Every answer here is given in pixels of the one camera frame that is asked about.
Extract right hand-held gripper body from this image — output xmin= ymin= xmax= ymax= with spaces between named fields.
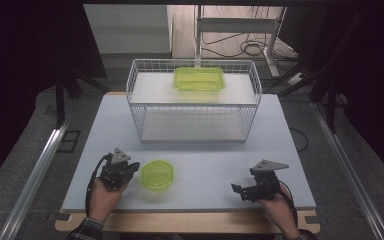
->
xmin=242 ymin=158 xmax=290 ymax=202

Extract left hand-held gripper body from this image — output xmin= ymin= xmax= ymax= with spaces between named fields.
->
xmin=98 ymin=147 xmax=138 ymax=192

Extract green round plastic bowl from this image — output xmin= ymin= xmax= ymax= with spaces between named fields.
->
xmin=138 ymin=159 xmax=176 ymax=192

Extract white wire shelf rack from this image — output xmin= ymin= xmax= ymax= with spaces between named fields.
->
xmin=125 ymin=58 xmax=263 ymax=144

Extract green rectangular plastic container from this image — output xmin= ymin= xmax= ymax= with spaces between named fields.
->
xmin=173 ymin=66 xmax=226 ymax=92

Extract person's left hand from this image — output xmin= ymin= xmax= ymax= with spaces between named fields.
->
xmin=87 ymin=178 xmax=130 ymax=224

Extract person's right hand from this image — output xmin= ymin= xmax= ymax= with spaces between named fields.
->
xmin=255 ymin=184 xmax=300 ymax=238

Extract wooden table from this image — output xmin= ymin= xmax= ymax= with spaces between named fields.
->
xmin=54 ymin=208 xmax=321 ymax=235

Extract black stand legs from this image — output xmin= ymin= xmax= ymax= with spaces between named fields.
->
xmin=275 ymin=63 xmax=341 ymax=135
xmin=53 ymin=71 xmax=112 ymax=130

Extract white cabinet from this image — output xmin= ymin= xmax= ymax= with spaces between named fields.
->
xmin=83 ymin=3 xmax=175 ymax=56

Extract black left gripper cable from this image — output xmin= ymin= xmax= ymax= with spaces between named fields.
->
xmin=84 ymin=152 xmax=114 ymax=218

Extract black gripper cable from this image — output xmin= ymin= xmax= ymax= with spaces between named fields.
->
xmin=278 ymin=179 xmax=299 ymax=228
xmin=84 ymin=152 xmax=114 ymax=218

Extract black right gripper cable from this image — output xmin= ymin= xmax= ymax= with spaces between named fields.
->
xmin=278 ymin=179 xmax=299 ymax=228

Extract black looped floor cable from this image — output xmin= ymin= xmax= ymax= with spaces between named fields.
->
xmin=288 ymin=127 xmax=310 ymax=154

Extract metal floor rail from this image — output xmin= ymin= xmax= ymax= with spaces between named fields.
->
xmin=310 ymin=101 xmax=384 ymax=240
xmin=0 ymin=113 xmax=75 ymax=240

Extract black floor cables bundle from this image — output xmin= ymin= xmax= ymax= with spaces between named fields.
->
xmin=201 ymin=5 xmax=298 ymax=62

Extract white metal desk frame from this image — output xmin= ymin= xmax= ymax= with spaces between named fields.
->
xmin=194 ymin=4 xmax=288 ymax=79

